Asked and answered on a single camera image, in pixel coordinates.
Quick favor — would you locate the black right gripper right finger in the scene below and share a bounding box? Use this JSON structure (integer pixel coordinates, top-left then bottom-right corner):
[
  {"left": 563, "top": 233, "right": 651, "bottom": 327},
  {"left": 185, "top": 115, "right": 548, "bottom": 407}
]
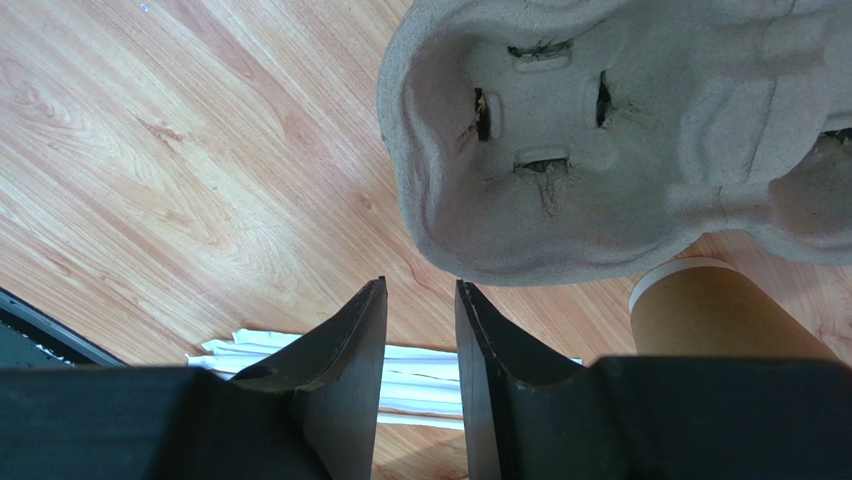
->
[{"left": 455, "top": 280, "right": 851, "bottom": 479}]

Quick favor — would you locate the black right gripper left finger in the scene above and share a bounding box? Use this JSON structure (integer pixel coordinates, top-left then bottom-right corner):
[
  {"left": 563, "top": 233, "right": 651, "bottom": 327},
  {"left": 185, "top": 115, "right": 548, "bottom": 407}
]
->
[{"left": 1, "top": 278, "right": 387, "bottom": 479}]

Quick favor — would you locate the stack of paper cups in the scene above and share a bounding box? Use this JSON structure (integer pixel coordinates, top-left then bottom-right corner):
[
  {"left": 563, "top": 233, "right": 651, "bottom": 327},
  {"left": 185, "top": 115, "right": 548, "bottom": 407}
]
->
[{"left": 628, "top": 257, "right": 840, "bottom": 363}]

